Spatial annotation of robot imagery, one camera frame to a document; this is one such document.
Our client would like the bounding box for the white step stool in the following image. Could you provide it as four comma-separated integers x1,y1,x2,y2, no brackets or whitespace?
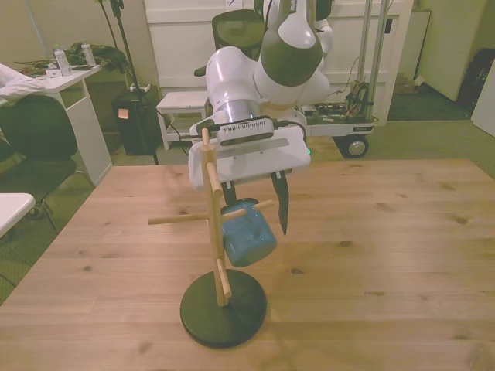
155,91,210,151

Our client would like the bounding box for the clear plastic bottle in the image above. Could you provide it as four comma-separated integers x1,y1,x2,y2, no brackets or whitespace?
80,38,96,68
53,43,73,77

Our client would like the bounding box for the person in white shirt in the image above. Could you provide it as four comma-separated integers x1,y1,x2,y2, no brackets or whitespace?
0,63,48,107

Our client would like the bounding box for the camouflage cloth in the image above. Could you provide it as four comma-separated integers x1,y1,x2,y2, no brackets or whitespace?
63,44,128,73

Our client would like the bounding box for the black fabric chair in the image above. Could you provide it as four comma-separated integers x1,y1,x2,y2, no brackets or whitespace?
0,94,96,235

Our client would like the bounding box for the white table corner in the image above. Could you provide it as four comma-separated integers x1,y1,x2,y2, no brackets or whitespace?
0,192,36,240

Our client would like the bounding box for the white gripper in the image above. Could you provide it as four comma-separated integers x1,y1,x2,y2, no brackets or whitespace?
188,126,312,236

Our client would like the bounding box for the cardboard box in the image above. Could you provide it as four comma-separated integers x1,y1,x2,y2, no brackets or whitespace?
393,72,427,94

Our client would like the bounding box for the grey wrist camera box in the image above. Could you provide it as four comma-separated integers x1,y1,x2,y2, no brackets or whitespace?
215,115,277,148

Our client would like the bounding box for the black mesh office chair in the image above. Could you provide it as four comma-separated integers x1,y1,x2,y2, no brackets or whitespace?
194,10,265,77

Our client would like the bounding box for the blue enamel mug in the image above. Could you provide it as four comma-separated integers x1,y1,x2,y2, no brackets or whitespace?
220,197,278,268

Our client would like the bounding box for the wooden mug tree black base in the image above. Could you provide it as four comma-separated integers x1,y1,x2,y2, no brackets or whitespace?
148,128,268,347

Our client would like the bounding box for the white desk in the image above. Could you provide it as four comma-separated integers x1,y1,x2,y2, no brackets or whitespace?
14,63,114,187

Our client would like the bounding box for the wheeled equipment cart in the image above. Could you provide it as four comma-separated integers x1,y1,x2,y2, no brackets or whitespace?
301,0,392,160

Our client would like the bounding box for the black box on floor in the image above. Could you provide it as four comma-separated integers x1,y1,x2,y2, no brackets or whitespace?
111,94,162,157

